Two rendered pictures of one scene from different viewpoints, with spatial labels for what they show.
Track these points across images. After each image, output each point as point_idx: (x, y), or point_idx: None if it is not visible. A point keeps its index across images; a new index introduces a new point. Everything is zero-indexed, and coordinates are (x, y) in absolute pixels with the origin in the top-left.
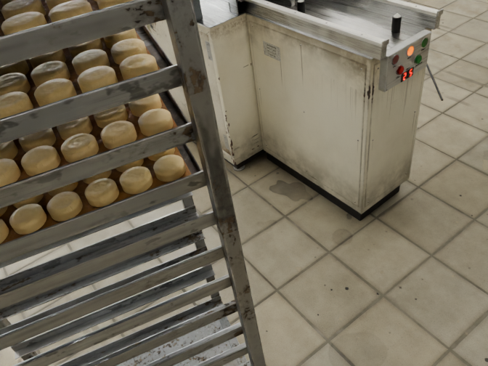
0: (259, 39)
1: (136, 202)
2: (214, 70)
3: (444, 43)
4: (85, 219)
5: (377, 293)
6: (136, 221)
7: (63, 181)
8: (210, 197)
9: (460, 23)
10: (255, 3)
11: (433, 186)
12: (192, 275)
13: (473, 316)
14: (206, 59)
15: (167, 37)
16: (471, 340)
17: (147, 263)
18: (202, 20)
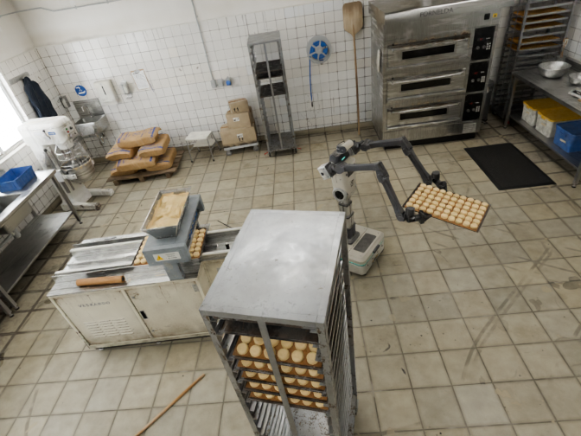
0: (213, 268)
1: (343, 323)
2: (200, 294)
3: (234, 217)
4: (341, 335)
5: None
6: (201, 400)
7: (341, 326)
8: (347, 312)
9: (230, 204)
10: (207, 254)
11: None
12: None
13: (355, 311)
14: (192, 292)
15: (151, 297)
16: (362, 318)
17: (234, 407)
18: (186, 276)
